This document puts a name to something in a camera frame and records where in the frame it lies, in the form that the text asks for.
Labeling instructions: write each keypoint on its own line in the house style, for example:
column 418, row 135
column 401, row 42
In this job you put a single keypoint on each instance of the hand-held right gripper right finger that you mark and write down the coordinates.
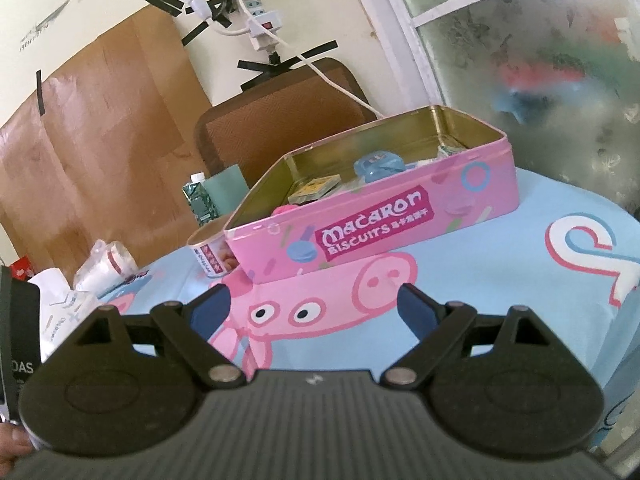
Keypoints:
column 417, row 312

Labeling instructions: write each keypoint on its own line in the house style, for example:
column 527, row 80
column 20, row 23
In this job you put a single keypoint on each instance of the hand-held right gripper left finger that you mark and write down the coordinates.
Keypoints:
column 207, row 310

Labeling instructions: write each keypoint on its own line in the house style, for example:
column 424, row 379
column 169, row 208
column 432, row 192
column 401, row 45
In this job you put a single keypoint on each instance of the pink biscuit tin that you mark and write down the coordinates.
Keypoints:
column 400, row 220

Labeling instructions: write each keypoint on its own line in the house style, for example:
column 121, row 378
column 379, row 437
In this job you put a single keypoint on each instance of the pink round item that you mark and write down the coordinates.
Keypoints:
column 285, row 208

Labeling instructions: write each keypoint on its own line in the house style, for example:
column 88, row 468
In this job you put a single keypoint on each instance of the blue round container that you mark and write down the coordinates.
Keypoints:
column 377, row 167

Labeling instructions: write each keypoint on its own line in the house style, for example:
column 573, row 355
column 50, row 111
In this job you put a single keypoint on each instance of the yellow packet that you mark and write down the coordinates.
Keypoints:
column 315, row 187

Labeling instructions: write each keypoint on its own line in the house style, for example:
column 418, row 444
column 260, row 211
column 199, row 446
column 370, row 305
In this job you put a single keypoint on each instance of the person's left hand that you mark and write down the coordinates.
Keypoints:
column 12, row 442

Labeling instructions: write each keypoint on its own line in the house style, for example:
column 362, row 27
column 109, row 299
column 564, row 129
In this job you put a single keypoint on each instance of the red packet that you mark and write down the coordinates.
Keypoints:
column 21, row 267

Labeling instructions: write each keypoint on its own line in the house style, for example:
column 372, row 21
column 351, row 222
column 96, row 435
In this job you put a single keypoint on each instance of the small labelled paper cup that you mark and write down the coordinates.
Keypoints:
column 210, row 255

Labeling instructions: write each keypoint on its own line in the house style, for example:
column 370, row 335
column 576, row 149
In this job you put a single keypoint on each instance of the printed cartoon tablecloth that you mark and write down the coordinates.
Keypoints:
column 500, row 260

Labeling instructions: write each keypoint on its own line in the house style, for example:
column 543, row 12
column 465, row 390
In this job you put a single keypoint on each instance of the clear plastic cup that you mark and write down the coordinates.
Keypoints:
column 107, row 265

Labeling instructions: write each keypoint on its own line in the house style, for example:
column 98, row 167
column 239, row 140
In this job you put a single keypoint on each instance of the green drink carton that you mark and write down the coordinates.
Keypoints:
column 200, row 202

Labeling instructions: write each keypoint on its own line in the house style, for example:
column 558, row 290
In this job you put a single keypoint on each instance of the teal card box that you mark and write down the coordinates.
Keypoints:
column 227, row 187

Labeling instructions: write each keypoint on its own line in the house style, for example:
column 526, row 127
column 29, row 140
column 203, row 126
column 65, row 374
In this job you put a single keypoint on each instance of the white flat packet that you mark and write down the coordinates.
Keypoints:
column 425, row 162

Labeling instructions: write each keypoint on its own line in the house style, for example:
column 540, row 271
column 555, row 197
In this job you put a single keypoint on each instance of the small green white box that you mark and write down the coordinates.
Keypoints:
column 451, row 150

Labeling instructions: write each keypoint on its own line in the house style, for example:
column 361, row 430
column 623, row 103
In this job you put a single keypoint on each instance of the brown cardboard sheet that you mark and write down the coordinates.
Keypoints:
column 100, row 135

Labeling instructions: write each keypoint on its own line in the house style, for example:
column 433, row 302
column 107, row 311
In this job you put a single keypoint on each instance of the brown chair back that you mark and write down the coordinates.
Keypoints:
column 280, row 110

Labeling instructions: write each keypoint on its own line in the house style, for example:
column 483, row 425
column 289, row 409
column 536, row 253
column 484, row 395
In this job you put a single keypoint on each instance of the black tape strip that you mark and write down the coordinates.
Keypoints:
column 197, row 33
column 260, row 69
column 165, row 1
column 39, row 92
column 320, row 50

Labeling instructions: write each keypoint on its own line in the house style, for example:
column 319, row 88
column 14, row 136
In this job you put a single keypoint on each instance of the frosted glass window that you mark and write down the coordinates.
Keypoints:
column 525, row 60

